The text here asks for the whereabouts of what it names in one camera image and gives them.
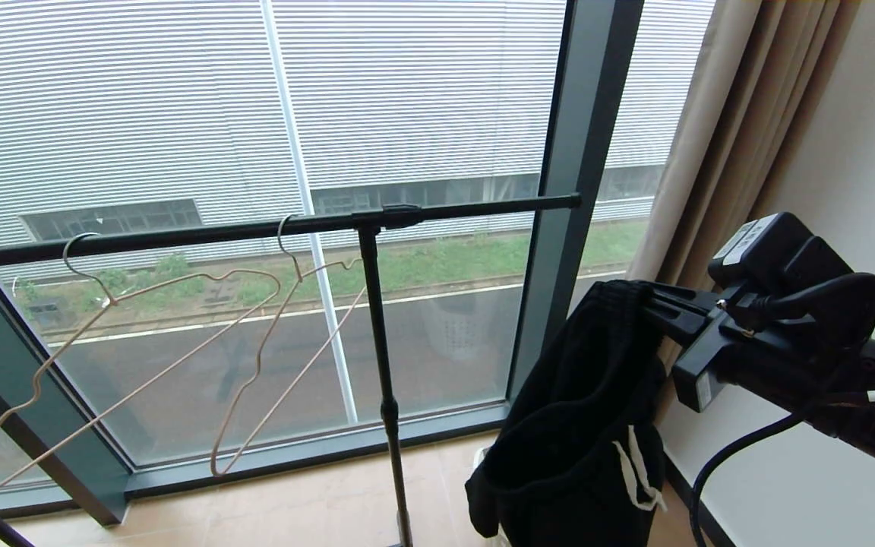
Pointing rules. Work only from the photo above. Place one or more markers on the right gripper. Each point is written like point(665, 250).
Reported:
point(718, 357)

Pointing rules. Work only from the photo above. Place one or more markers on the black shorts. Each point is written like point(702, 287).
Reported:
point(574, 425)

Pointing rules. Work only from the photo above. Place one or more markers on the pink clothes hanger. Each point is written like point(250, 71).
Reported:
point(270, 342)
point(141, 287)

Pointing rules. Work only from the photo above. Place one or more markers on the black clothes rack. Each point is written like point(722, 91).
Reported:
point(179, 235)

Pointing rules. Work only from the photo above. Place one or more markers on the beige curtain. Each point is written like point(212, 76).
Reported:
point(718, 152)

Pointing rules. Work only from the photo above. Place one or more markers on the window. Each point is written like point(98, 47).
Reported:
point(179, 99)

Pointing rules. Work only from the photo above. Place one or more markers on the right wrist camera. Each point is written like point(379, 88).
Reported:
point(772, 247)

